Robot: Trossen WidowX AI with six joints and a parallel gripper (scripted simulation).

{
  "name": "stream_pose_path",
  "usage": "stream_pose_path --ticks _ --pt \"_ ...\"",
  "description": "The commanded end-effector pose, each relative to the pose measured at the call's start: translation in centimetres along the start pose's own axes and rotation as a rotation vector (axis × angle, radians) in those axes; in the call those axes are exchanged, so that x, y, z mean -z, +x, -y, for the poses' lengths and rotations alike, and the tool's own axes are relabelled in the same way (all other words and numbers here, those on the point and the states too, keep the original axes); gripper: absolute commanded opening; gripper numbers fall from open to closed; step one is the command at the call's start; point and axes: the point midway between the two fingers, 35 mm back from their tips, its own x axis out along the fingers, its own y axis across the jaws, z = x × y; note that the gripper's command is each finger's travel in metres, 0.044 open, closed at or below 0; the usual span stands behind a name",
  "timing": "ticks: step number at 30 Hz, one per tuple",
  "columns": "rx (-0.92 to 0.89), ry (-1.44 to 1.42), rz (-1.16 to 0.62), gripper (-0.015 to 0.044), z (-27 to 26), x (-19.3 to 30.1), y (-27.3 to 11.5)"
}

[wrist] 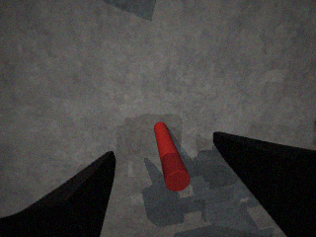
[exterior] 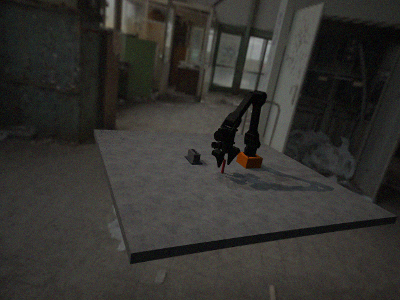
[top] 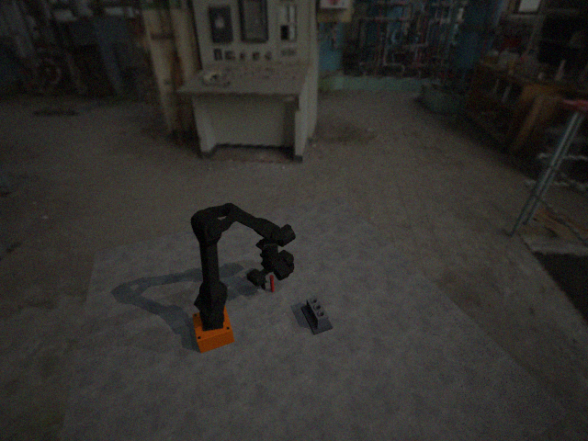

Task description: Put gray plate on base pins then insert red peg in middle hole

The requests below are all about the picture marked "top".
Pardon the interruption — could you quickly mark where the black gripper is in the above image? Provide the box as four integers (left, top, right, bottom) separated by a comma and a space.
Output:
247, 250, 294, 290

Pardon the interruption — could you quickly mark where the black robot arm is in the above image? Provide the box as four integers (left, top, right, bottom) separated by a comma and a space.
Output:
191, 203, 296, 331

